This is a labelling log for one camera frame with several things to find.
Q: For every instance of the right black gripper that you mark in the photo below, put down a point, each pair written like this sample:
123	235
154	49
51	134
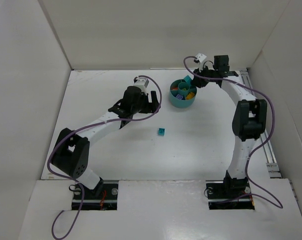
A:
199	80

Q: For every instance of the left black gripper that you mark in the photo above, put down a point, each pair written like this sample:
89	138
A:
146	106

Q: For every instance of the teal painted face lego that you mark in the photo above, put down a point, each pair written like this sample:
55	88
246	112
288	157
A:
188	79

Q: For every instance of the yellow arched lego brick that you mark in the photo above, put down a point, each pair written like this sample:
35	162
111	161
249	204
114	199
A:
190	96

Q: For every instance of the purple square lego brick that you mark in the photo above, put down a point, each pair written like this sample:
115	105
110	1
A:
179	97

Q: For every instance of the small teal lego brick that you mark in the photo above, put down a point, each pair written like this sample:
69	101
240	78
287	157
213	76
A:
161	131

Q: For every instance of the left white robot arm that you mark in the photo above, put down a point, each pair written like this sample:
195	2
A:
71	151

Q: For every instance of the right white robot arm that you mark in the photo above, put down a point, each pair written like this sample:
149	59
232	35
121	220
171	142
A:
249	122

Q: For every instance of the teal round divided container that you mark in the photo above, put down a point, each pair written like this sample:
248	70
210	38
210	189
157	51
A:
183	89

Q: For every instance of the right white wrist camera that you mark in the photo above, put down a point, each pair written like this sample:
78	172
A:
200	61

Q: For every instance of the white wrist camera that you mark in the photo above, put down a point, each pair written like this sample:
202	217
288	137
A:
200	61
141	83

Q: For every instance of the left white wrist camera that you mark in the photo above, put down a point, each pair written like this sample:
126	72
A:
141	83

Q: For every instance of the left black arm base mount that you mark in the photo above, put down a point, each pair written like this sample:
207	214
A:
106	199

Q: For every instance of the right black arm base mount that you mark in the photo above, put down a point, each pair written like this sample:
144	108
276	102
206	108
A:
229	194

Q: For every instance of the aluminium rail right side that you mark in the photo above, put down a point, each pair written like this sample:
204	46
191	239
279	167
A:
263	162

